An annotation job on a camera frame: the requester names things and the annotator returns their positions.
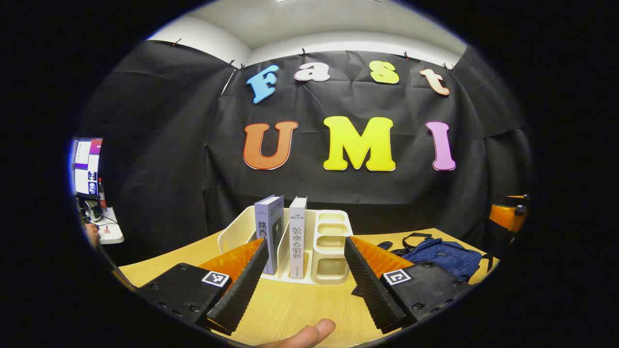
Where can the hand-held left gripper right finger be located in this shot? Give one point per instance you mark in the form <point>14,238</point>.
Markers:
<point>370,290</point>

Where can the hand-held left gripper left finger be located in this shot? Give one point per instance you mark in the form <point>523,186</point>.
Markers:
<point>244,290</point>

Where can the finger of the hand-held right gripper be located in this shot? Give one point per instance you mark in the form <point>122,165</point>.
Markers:
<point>508,215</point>

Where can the cream plastic bookshelf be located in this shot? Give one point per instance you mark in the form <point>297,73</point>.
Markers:
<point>331,241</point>

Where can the purple grey book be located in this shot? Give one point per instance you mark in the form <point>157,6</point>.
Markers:
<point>267,222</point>

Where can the white grey book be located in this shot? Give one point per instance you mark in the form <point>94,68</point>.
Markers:
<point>297,237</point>

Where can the navy blue schoolbag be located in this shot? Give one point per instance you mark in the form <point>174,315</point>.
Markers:
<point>445,256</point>

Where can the white side table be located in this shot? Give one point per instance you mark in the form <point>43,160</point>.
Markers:
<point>110,232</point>

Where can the black backdrop cloth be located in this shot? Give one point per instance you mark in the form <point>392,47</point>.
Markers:
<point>169,145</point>

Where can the small black device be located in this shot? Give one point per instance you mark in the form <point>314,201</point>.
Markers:
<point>92,211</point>

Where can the red drink bottle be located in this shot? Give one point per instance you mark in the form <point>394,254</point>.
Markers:
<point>101,193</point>

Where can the computer monitor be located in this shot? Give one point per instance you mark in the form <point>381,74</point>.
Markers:
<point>86,166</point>

